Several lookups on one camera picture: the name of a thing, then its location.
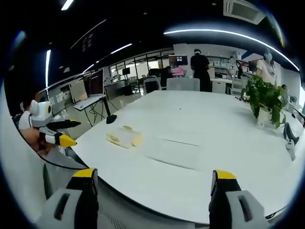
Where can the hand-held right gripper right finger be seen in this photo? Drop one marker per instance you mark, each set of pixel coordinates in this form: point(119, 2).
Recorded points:
point(238, 210)

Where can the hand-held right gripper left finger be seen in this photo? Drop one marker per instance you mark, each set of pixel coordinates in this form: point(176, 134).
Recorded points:
point(59, 210)

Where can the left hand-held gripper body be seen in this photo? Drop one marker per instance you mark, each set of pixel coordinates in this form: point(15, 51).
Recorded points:
point(39, 114)

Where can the yellow clear plastic box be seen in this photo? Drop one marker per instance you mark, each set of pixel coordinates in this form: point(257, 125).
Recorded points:
point(124, 137)

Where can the person's left hand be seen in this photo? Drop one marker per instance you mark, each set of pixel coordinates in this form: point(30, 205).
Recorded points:
point(32, 139)

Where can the white side desk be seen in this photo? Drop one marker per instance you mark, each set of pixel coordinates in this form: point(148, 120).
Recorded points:
point(89, 102)

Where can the wooden board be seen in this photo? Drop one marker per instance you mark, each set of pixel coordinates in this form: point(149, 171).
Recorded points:
point(78, 91)

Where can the ceiling light strip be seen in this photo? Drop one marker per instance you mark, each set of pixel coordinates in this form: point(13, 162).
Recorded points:
point(67, 4)
point(48, 68)
point(121, 48)

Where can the black desk microphone base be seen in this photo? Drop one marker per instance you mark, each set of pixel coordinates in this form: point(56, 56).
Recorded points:
point(111, 118)

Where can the large standing display screen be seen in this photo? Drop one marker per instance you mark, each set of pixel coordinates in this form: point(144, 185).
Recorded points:
point(96, 82)

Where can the white and black gripper device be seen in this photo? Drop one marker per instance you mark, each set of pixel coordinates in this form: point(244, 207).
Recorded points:
point(290, 145)

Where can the white office chair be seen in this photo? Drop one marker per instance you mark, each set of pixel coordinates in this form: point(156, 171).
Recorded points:
point(152, 84)

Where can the green potted plant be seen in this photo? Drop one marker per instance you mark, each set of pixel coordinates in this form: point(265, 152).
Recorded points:
point(264, 95)

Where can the grey office chair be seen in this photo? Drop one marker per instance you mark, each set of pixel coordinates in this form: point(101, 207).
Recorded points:
point(183, 84)

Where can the pink object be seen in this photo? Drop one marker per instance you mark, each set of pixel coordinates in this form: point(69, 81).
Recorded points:
point(179, 71)

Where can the long curved ceiling light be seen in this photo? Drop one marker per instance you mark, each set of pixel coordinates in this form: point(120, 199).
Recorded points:
point(238, 35)

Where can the ceiling air vent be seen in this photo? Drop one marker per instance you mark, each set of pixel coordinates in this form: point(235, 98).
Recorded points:
point(245, 10)

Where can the wall monitor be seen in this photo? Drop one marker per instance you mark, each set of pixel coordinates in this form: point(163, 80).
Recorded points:
point(178, 59)

